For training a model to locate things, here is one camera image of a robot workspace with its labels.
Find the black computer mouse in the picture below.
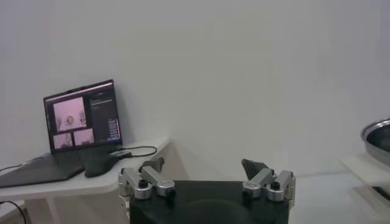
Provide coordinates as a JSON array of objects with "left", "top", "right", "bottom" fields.
[{"left": 84, "top": 153, "right": 119, "bottom": 178}]

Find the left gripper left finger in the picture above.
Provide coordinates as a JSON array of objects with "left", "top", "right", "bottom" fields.
[{"left": 118, "top": 156, "right": 177, "bottom": 200}]

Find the perforated steel steamer basket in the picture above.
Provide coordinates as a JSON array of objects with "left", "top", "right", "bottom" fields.
[{"left": 360, "top": 117, "right": 390, "bottom": 167}]

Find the black usb hub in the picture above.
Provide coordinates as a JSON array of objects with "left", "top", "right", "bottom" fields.
[{"left": 111, "top": 150, "right": 132, "bottom": 159}]

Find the black hub cable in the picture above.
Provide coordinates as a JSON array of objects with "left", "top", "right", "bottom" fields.
[{"left": 117, "top": 145, "right": 158, "bottom": 158}]

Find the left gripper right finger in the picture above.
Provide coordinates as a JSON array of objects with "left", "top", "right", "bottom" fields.
[{"left": 241, "top": 158, "right": 297, "bottom": 203}]

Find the black laptop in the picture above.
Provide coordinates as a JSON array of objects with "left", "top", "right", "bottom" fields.
[{"left": 0, "top": 79, "right": 123, "bottom": 189}]

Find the white side table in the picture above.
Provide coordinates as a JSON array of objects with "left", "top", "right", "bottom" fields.
[{"left": 0, "top": 136, "right": 190, "bottom": 224}]

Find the black laptop power cable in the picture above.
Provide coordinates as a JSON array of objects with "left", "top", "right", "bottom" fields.
[{"left": 0, "top": 163, "right": 29, "bottom": 224}]

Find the white electric cooker pot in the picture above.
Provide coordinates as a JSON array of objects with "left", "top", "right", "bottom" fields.
[{"left": 338, "top": 153, "right": 390, "bottom": 211}]

